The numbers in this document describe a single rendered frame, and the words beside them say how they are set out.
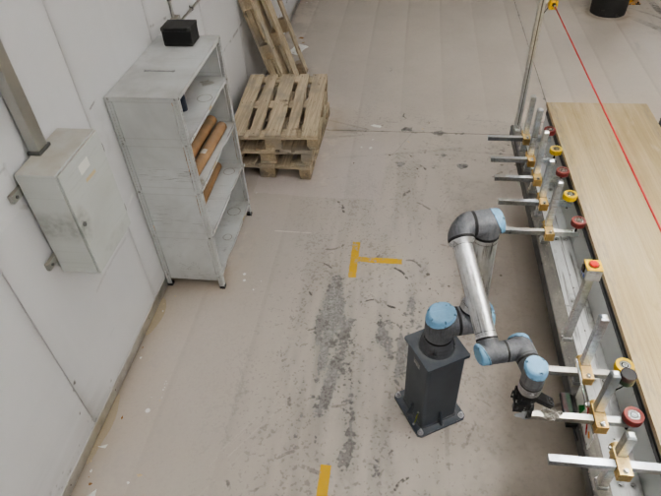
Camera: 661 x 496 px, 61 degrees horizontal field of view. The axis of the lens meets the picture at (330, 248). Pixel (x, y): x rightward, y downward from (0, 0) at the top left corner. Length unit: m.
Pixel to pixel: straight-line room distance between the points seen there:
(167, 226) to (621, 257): 2.80
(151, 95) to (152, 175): 0.55
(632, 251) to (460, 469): 1.51
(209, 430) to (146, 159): 1.69
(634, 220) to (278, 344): 2.31
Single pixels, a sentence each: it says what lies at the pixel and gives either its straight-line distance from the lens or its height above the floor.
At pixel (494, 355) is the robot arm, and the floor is 1.17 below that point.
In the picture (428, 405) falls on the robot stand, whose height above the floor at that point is 0.24.
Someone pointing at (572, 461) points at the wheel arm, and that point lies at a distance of 2.44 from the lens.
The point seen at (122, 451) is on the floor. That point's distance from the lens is 3.68.
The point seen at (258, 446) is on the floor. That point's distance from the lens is 3.47.
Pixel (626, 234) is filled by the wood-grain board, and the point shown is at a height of 0.90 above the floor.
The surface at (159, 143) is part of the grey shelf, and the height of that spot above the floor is 1.26.
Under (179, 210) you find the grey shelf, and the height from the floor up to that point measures 0.74.
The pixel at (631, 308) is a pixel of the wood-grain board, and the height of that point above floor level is 0.90.
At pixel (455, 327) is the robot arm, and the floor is 0.82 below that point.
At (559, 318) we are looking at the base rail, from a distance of 3.21.
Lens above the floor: 3.02
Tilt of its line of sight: 42 degrees down
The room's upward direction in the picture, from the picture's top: 4 degrees counter-clockwise
